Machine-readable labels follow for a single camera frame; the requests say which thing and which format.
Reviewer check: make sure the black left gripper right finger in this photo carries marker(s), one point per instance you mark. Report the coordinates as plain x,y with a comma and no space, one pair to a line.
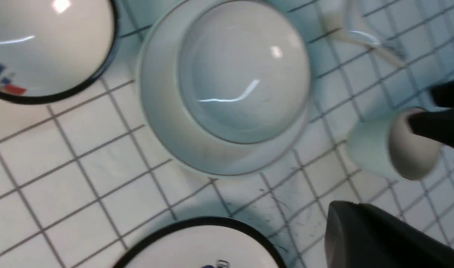
438,126

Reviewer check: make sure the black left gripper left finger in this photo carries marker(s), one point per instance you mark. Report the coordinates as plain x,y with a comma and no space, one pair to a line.
365,236

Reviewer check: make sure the green-rimmed white cup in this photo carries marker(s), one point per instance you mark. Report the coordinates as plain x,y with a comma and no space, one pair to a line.
387,147

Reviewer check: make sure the plain white ceramic spoon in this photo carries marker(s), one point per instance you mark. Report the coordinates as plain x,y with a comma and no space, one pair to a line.
344,20

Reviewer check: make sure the green-rimmed white bowl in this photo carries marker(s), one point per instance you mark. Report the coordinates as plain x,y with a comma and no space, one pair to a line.
225,85

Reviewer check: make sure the black-rimmed illustrated plate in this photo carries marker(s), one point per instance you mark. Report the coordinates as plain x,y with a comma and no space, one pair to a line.
203,242

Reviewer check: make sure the white checkered tablecloth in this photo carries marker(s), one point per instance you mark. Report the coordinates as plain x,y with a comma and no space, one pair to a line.
83,180

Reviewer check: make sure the black-rimmed white bowl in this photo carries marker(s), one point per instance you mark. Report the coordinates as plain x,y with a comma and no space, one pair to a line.
51,50

